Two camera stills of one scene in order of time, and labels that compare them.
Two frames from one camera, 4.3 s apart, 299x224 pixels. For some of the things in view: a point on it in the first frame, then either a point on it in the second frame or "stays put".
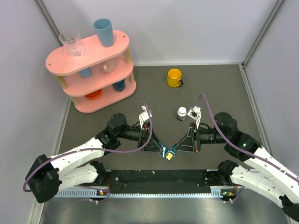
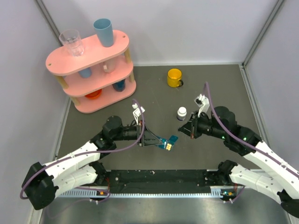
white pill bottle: [181, 113] stays put
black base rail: [158, 181] stays put
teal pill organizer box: [168, 154] to [163, 142]
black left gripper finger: [153, 147] to [152, 142]
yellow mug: [174, 78] stays put
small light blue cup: [85, 73] stays put
